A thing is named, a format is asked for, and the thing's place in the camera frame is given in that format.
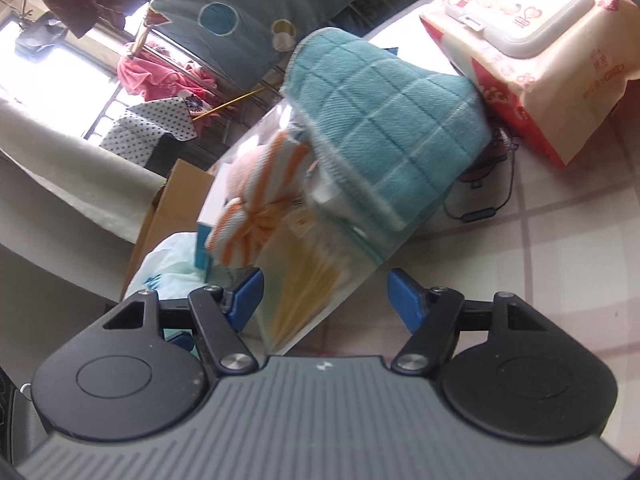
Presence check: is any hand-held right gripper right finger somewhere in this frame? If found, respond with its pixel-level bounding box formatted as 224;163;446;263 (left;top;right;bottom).
389;268;551;375

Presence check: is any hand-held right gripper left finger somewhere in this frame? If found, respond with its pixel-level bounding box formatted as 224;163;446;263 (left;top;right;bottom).
102;268;264;375

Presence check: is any large cardboard box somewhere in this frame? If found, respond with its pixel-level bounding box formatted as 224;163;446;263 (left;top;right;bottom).
120;157;228;301

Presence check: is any pink plush toy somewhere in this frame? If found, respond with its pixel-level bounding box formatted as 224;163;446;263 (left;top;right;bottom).
220;147;273;206

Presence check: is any teal checked cloth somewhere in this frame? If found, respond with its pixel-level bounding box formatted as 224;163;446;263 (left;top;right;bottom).
280;26;493;233

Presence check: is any blue white bandage box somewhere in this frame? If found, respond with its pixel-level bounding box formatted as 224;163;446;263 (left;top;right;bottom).
195;220;236;286

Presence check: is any orange striped cloth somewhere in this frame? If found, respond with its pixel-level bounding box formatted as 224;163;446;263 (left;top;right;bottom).
205;132;313;268

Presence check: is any clear plastic bag with contents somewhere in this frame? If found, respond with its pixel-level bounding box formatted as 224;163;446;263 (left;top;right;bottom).
197;95;401;356

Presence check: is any pale green plastic bag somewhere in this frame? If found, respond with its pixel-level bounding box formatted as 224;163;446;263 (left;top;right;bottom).
122;232;211;306

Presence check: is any yellow stick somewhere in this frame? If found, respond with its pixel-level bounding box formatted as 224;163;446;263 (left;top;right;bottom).
192;87;266;121

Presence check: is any polka dot cloth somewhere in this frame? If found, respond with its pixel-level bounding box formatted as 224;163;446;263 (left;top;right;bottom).
100;97;198;163

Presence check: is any white bed sheet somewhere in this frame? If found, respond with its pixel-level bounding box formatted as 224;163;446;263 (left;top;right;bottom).
0;95;168;246

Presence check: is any pink garment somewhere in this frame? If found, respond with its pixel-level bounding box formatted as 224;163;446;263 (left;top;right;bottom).
117;42;221;106

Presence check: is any wet wipes pack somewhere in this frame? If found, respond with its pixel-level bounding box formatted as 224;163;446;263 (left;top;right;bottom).
419;0;640;168

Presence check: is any black earphone cable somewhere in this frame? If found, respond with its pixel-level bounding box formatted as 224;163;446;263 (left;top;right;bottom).
442;125;521;223

